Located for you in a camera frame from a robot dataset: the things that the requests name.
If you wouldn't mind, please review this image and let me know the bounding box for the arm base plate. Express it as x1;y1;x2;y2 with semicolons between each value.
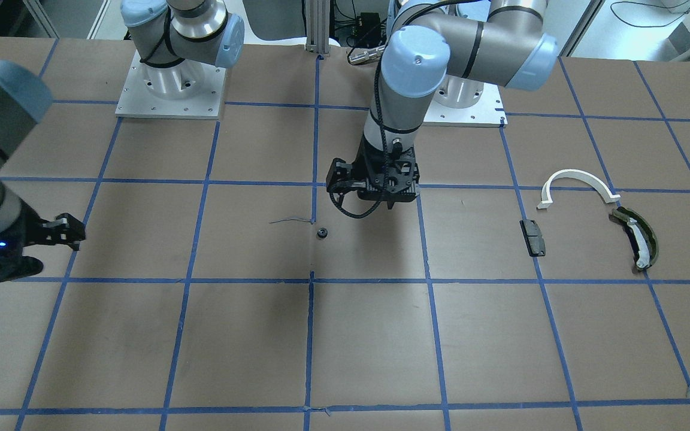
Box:
423;75;507;128
115;53;228;120

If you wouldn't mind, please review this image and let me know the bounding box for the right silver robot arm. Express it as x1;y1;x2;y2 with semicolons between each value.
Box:
0;1;246;282

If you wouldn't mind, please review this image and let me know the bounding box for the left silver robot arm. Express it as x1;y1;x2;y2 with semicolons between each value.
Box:
326;1;559;212

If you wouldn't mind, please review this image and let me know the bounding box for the grey brake pad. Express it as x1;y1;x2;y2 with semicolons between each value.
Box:
519;219;547;257

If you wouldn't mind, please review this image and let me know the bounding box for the green brake shoe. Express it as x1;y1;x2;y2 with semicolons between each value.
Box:
610;207;659;272

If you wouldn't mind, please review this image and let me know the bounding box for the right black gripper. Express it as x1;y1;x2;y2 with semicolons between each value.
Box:
0;207;87;282

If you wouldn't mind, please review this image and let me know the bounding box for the aluminium frame post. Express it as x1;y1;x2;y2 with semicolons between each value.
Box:
302;0;332;57

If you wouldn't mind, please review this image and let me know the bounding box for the white curved plastic part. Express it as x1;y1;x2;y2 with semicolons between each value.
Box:
537;169;622;210

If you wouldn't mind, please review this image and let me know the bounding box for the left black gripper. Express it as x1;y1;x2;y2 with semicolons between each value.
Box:
326;140;420;211

